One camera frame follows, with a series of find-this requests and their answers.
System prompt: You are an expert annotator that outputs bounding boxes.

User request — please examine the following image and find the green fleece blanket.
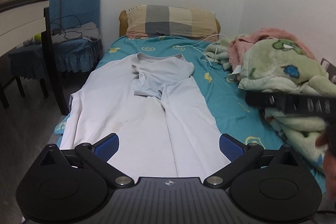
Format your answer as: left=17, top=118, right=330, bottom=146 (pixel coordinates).
left=205, top=39, right=335, bottom=169

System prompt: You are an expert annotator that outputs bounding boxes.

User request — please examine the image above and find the yellow green plush toy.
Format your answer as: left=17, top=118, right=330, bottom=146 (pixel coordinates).
left=23, top=34, right=42, bottom=47

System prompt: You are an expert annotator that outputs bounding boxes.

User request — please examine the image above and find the grey cloth on chair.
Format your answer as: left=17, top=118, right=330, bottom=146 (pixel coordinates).
left=52, top=22, right=100, bottom=44

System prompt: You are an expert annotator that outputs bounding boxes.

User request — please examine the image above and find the person's right hand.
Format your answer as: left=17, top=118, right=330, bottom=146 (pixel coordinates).
left=315, top=126, right=336, bottom=200

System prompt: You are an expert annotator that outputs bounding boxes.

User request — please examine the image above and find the blue covered chair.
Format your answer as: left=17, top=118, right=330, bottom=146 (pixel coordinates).
left=7, top=0, right=103, bottom=109
left=61, top=0, right=102, bottom=58

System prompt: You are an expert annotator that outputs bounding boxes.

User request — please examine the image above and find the checkered beige grey pillow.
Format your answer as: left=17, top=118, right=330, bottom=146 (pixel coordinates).
left=119, top=5, right=221, bottom=42

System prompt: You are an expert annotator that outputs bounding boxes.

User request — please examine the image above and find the pink fuzzy blanket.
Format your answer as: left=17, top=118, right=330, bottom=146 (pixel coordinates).
left=228, top=28, right=317, bottom=70

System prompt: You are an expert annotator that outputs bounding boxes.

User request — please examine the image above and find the white charging cable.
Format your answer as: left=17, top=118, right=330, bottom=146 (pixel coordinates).
left=175, top=33, right=232, bottom=68

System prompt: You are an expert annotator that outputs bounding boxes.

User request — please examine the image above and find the white desk with dark top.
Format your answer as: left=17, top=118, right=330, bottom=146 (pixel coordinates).
left=1, top=0, right=69, bottom=115

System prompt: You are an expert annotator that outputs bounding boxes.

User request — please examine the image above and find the blue covered chair front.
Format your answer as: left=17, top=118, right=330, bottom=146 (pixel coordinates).
left=7, top=0, right=103, bottom=109

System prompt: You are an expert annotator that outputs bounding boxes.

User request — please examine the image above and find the blue covered chair rear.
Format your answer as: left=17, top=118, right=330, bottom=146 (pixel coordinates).
left=61, top=0, right=102, bottom=58

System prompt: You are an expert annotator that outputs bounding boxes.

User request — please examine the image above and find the white t-shirt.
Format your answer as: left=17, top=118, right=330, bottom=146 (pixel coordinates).
left=60, top=53, right=229, bottom=179

